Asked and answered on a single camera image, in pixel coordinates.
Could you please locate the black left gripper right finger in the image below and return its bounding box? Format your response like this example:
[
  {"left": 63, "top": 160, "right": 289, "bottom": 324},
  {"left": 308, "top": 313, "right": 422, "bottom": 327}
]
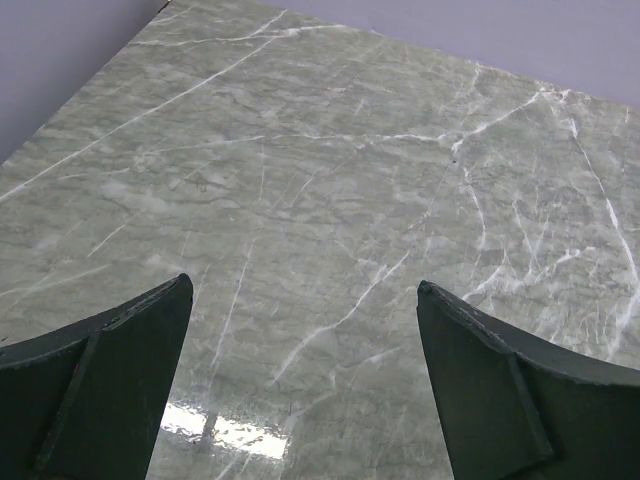
[{"left": 417, "top": 281, "right": 639, "bottom": 480}]

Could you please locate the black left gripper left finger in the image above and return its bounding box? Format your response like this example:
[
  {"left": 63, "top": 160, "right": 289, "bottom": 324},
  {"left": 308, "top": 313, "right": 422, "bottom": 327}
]
[{"left": 1, "top": 274, "right": 193, "bottom": 479}]

